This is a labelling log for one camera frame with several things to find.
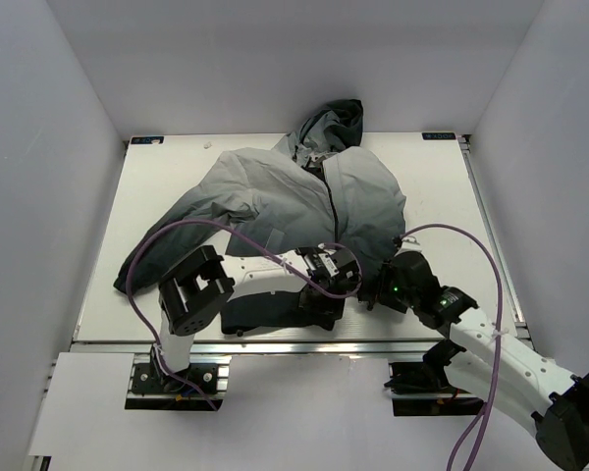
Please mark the grey black gradient jacket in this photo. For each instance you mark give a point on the grey black gradient jacket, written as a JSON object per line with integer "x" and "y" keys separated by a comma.
{"x": 317, "y": 184}

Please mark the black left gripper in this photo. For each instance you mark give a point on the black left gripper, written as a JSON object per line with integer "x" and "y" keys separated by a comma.
{"x": 341, "y": 287}

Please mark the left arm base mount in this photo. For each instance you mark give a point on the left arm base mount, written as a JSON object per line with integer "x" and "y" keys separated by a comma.
{"x": 200, "y": 387}

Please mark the blue corner label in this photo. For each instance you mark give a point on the blue corner label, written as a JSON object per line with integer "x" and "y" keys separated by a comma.
{"x": 438, "y": 135}
{"x": 147, "y": 140}

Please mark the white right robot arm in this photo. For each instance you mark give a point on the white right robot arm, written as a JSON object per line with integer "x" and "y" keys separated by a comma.
{"x": 548, "y": 401}

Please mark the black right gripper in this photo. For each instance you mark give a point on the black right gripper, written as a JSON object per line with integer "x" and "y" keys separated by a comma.
{"x": 379, "y": 287}

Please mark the blue left corner label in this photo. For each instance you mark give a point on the blue left corner label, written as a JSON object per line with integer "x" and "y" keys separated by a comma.
{"x": 147, "y": 140}

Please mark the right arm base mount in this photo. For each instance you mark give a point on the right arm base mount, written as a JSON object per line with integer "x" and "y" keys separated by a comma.
{"x": 422, "y": 389}

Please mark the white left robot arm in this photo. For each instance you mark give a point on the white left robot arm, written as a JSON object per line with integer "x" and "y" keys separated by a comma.
{"x": 199, "y": 287}

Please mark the blue right corner label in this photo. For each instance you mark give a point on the blue right corner label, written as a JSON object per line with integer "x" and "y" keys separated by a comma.
{"x": 438, "y": 135}

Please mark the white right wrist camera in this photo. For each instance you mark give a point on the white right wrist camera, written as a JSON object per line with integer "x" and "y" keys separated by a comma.
{"x": 406, "y": 243}

